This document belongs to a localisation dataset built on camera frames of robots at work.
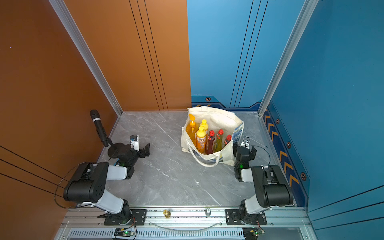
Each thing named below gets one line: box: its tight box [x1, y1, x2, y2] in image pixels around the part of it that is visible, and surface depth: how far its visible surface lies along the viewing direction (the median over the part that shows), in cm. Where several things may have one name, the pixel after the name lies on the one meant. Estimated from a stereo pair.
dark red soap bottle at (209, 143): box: [205, 130, 215, 155], surface depth 88 cm
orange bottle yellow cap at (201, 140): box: [196, 126, 207, 153], surface depth 85 cm
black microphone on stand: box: [90, 109, 126, 159], surface depth 85 cm
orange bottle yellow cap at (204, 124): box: [199, 119, 209, 131], surface depth 87 cm
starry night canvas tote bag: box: [181, 106, 245, 167], surface depth 86 cm
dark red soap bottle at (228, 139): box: [224, 134, 232, 145], surface depth 84 cm
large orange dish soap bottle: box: [185, 114, 200, 146], surface depth 87 cm
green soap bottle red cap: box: [214, 129, 224, 153], surface depth 89 cm
